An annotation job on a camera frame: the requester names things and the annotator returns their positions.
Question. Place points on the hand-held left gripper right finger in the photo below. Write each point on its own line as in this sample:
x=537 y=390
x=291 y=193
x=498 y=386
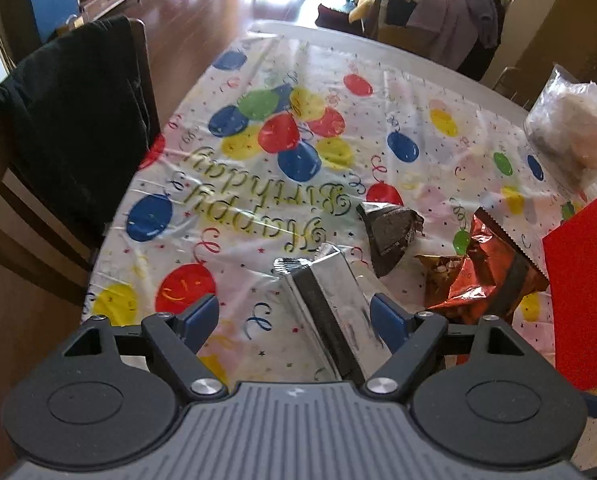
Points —
x=388 y=322

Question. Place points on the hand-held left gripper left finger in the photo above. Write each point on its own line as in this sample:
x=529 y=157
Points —
x=201 y=317

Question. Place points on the silver foil snack packet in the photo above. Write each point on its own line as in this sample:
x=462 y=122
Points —
x=338 y=300

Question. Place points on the brown gold snack packet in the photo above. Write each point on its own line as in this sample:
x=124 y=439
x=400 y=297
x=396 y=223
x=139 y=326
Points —
x=441 y=270

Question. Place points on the dark brown snack packet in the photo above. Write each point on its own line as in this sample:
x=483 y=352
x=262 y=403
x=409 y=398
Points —
x=388 y=240

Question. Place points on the red orange snack packet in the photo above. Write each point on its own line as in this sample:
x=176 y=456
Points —
x=488 y=270

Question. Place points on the red cardboard box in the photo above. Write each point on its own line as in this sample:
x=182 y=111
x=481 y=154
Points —
x=583 y=285

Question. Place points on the balloon print tablecloth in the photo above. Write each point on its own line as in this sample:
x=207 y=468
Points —
x=278 y=180

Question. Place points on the black garment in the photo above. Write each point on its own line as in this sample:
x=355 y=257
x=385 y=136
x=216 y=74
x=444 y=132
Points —
x=68 y=120

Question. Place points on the clear bag of food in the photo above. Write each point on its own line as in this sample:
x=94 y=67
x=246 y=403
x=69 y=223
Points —
x=573 y=130

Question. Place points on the dark sofa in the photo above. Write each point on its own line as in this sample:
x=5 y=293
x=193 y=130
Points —
x=398 y=35

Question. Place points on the dark floor cushion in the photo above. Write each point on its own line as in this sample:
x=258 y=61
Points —
x=336 y=15

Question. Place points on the grey garment pile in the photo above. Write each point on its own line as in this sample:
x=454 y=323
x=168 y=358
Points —
x=453 y=5

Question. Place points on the blue front cabinet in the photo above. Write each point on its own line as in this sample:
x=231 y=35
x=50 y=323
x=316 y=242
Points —
x=53 y=0

